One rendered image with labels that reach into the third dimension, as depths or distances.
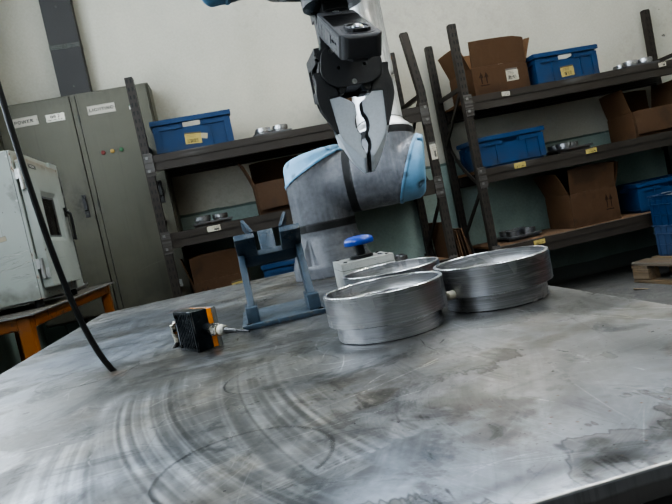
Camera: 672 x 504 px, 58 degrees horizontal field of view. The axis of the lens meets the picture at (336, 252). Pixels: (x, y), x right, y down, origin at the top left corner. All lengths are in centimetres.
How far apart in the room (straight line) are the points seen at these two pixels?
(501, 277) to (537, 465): 29
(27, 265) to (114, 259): 171
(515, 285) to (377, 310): 12
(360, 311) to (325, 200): 62
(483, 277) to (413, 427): 24
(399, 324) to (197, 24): 444
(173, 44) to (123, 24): 37
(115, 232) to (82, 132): 70
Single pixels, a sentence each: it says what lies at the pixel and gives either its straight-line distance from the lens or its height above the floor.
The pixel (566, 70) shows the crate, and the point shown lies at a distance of 486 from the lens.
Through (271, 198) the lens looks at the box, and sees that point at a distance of 406.
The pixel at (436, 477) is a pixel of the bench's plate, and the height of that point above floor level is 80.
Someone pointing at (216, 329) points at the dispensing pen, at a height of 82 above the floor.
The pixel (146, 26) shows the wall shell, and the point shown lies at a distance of 487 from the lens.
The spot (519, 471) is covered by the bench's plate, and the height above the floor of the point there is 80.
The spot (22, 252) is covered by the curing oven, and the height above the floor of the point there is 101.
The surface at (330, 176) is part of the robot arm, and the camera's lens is 109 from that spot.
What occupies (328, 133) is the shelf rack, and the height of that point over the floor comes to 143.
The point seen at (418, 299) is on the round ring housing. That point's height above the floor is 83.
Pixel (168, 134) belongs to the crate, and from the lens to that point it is 416.
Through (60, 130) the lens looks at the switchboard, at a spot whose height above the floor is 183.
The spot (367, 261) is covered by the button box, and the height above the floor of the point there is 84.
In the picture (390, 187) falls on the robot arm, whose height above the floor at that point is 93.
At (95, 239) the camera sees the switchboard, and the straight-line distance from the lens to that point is 444.
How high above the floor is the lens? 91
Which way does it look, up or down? 4 degrees down
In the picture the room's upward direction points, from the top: 12 degrees counter-clockwise
